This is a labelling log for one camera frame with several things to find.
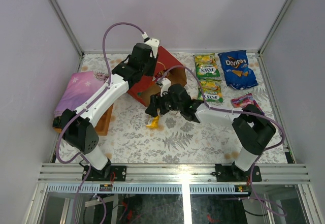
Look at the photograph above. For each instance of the yellow small snack bar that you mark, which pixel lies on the yellow small snack bar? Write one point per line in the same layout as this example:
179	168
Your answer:
153	122

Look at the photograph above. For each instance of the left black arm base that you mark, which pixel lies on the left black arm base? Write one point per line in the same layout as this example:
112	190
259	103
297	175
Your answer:
106	172

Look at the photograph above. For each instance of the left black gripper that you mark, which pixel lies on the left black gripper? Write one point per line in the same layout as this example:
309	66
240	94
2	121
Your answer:
151	63

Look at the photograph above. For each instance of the purple snack packet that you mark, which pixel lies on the purple snack packet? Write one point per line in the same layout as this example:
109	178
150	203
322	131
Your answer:
244	101

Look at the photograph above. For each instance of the floral table cloth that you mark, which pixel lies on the floral table cloth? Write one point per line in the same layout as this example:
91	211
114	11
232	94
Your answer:
176	140

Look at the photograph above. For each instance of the blue chips bag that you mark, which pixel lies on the blue chips bag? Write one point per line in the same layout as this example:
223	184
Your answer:
236	70

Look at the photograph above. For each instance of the green candy bag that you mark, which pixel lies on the green candy bag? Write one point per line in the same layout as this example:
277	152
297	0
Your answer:
206	66

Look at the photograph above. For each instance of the aluminium front rail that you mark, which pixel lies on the aluminium front rail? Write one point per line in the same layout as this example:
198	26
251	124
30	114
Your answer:
169	178

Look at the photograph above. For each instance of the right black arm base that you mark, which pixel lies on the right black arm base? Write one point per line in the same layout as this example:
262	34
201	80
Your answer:
236	172

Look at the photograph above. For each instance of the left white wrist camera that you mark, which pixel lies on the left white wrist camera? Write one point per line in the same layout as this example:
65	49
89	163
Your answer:
152	42

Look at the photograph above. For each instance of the green yellow snack packet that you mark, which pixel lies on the green yellow snack packet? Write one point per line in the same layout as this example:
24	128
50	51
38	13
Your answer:
211	90

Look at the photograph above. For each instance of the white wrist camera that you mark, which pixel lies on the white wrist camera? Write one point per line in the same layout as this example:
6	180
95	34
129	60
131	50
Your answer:
164	85
152	42

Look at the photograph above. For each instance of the orange wooden tray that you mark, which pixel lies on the orange wooden tray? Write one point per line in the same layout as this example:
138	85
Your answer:
101	127

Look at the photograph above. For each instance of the purple frozen gift bag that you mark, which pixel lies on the purple frozen gift bag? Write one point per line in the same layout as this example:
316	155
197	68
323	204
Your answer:
80	88

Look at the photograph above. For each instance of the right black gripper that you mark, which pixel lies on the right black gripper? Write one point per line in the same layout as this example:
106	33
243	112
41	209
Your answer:
155	101

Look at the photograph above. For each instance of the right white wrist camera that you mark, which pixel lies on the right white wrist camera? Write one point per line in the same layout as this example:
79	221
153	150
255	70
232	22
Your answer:
164	85

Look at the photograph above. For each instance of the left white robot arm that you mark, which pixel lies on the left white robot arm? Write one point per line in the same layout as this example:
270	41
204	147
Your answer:
78	125

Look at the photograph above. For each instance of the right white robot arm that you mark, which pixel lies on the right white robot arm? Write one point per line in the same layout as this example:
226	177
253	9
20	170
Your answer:
252	129

